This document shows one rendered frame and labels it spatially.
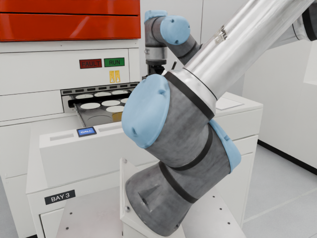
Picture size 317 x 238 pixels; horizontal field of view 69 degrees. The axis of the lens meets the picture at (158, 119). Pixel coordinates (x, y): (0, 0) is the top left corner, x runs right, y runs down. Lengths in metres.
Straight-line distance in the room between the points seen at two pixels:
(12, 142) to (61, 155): 0.69
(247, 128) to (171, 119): 0.77
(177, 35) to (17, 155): 1.10
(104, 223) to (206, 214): 0.27
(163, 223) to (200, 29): 3.09
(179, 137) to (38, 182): 0.58
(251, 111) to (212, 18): 2.56
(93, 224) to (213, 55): 0.49
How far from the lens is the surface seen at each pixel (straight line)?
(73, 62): 1.32
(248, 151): 1.17
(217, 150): 0.45
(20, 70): 1.32
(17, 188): 1.57
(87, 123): 1.03
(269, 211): 2.04
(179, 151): 0.40
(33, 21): 1.25
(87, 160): 0.78
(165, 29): 0.67
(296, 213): 2.12
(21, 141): 1.42
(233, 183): 1.21
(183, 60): 0.73
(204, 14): 3.44
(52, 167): 0.78
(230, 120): 1.01
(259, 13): 0.43
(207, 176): 0.47
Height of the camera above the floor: 1.28
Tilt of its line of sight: 22 degrees down
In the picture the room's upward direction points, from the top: straight up
